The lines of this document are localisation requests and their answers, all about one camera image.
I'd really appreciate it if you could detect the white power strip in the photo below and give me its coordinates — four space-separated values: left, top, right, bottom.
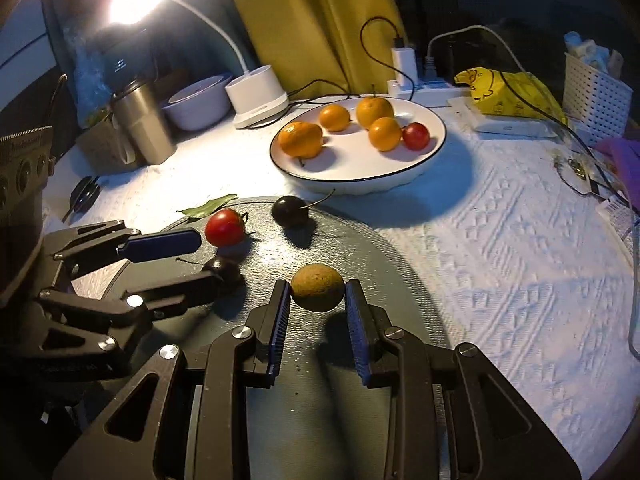
387 78 471 107

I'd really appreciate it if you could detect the small mandarin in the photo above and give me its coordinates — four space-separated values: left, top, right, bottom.
368 117 402 152

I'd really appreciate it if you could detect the lavender bowl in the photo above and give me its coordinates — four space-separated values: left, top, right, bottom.
162 73 232 131

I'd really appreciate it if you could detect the small orange kumquat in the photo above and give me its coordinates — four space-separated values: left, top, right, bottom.
319 104 350 132

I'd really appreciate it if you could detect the white desk lamp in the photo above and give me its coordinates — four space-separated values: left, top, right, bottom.
107 0 291 129

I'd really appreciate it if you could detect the grey round placemat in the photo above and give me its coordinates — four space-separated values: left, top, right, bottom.
132 197 448 479

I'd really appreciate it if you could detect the large orange mandarin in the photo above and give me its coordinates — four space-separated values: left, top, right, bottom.
356 93 394 130

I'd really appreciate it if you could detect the yellow curtain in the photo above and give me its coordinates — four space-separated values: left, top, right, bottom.
233 0 404 99

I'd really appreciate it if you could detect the red cherry tomato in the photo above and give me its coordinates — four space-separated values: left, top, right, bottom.
205 208 248 247
402 122 431 152

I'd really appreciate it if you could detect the white oval plate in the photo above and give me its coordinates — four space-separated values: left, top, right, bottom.
269 98 447 195

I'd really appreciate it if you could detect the yellow duck bag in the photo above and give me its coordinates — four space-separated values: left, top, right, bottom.
454 67 567 125

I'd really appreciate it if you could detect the purple cloth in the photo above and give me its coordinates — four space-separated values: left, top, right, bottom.
596 138 640 205

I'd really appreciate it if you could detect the white charger plug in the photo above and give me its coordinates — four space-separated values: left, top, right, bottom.
392 47 418 90

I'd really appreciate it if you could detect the white cable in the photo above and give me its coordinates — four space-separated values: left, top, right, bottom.
425 24 526 82

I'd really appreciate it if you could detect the black cable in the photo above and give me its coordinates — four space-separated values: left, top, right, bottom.
246 15 418 131

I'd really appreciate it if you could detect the green leaf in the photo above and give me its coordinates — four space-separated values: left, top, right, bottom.
179 194 238 219

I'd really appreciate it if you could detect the white flat box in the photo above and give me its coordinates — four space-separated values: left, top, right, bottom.
448 96 555 139

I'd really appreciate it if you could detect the white perforated basket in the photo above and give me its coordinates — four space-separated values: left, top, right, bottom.
563 32 632 148

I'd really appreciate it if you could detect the steel tumbler cup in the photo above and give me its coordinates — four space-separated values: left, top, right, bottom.
111 78 176 165

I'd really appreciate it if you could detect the brown-green round fruit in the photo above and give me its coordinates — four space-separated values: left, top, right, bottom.
291 263 345 312

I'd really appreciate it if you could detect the dark cherry with stem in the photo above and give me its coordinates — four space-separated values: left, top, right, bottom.
176 256 242 285

